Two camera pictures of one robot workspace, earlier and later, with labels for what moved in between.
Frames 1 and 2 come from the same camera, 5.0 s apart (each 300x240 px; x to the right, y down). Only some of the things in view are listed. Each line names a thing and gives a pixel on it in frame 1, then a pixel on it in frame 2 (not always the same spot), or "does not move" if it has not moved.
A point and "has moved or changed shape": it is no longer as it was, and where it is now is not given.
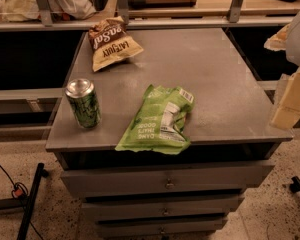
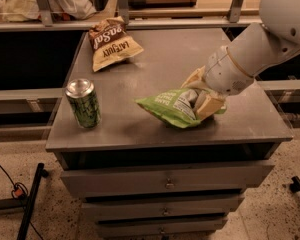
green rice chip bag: (160, 123) has moved or changed shape
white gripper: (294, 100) → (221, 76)
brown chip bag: (111, 42) does not move
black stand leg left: (25, 203) does not move
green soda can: (85, 101) does not move
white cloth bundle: (20, 3) does not move
